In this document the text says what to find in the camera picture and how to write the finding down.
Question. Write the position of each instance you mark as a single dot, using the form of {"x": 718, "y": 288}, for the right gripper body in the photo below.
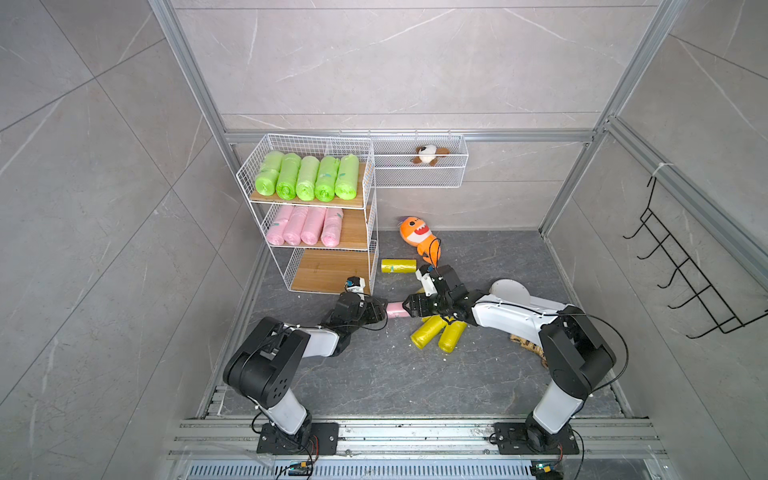
{"x": 436, "y": 305}

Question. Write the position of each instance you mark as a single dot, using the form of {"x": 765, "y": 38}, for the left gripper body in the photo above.
{"x": 370, "y": 313}

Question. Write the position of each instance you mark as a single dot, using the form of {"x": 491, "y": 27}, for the yellow roll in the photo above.
{"x": 451, "y": 335}
{"x": 430, "y": 328}
{"x": 400, "y": 266}

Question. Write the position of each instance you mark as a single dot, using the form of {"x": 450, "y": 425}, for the pink roll small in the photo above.
{"x": 275, "y": 232}

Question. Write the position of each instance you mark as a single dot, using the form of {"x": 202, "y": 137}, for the green roll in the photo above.
{"x": 307, "y": 175}
{"x": 324, "y": 187}
{"x": 288, "y": 176}
{"x": 347, "y": 178}
{"x": 265, "y": 183}

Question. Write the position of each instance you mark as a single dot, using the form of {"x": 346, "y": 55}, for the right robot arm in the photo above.
{"x": 564, "y": 336}

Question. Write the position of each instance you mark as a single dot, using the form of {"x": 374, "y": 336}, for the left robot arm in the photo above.
{"x": 262, "y": 369}

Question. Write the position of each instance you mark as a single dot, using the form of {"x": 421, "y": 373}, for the orange shark plush toy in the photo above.
{"x": 416, "y": 232}

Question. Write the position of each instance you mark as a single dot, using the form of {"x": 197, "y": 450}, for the brown patterned object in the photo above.
{"x": 531, "y": 347}

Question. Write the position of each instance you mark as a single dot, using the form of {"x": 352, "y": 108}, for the brown white plush toy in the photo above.
{"x": 429, "y": 155}

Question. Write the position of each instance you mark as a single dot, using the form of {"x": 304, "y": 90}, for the white wire three-tier shelf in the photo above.
{"x": 314, "y": 200}

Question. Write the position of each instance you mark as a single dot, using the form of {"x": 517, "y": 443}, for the white wire wall basket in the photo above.
{"x": 392, "y": 156}

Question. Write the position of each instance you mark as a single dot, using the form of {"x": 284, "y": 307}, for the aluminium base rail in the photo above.
{"x": 415, "y": 448}

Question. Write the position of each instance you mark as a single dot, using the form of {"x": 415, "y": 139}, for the black wall hook rack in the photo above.
{"x": 686, "y": 270}

